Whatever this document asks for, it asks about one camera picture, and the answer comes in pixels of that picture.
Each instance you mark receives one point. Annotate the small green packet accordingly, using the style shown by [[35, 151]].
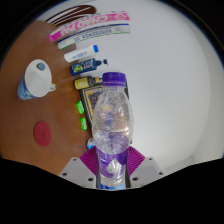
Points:
[[80, 107], [83, 123]]

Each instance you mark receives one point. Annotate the blue painted ceramic mug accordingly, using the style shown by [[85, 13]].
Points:
[[35, 78]]

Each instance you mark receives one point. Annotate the flat round red coaster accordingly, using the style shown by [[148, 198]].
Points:
[[42, 134]]

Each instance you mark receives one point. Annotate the dark blue pump bottle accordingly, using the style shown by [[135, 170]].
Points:
[[85, 66]]

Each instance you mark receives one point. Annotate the blue tissue pack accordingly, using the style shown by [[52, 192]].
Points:
[[90, 144]]

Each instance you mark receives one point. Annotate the amber pump bottle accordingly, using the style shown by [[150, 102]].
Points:
[[85, 83]]

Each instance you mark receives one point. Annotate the dark wooden chair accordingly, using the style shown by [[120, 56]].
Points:
[[70, 14]]

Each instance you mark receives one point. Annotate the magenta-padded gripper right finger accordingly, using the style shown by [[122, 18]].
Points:
[[146, 170]]

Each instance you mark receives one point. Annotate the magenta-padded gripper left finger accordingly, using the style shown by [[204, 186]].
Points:
[[78, 171]]

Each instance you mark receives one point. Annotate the clear purple-capped water bottle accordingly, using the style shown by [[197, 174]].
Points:
[[112, 126]]

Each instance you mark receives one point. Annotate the white blue-capped lotion bottle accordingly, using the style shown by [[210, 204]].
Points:
[[80, 54]]

